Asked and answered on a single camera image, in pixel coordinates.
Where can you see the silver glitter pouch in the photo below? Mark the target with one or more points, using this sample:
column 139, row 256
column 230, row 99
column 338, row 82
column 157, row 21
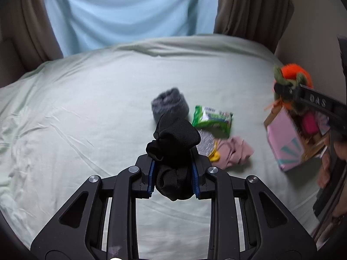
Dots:
column 205, row 142

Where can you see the small pink item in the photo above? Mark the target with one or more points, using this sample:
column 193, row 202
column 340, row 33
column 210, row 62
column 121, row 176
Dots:
column 310, row 124

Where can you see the yellow soft item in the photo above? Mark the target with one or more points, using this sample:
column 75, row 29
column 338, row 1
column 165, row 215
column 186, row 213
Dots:
column 214, row 155

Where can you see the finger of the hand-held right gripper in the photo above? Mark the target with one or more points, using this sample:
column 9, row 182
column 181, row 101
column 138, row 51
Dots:
column 317, row 100

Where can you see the green snack packet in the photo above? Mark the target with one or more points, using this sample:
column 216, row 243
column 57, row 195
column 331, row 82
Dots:
column 212, row 119

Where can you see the pink cardboard box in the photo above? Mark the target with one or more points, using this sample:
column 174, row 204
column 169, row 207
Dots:
column 284, row 138

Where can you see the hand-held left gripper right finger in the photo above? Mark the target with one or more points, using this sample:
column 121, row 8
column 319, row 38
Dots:
column 194, row 177

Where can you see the grey rolled sock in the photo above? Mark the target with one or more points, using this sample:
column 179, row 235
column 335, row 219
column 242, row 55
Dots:
column 169, row 105

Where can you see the black sock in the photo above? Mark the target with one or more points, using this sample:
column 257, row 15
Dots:
column 173, row 151

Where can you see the light blue sheer curtain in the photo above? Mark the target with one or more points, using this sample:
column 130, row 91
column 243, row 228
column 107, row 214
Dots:
column 127, row 10

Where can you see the person's right hand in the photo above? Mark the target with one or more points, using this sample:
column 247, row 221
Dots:
column 325, row 168

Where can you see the pink cloth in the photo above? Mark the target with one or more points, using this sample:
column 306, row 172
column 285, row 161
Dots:
column 234, row 151

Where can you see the orange plush toy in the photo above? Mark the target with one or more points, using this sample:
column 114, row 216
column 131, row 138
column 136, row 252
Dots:
column 294, row 74

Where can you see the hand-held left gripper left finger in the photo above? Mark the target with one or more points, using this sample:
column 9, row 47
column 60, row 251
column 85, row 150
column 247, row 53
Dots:
column 151, row 176

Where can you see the pale green bed sheet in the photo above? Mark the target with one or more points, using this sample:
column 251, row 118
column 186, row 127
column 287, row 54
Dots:
column 95, row 130

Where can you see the brown curtain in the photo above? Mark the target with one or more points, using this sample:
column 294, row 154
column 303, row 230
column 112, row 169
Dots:
column 252, row 10
column 29, row 24

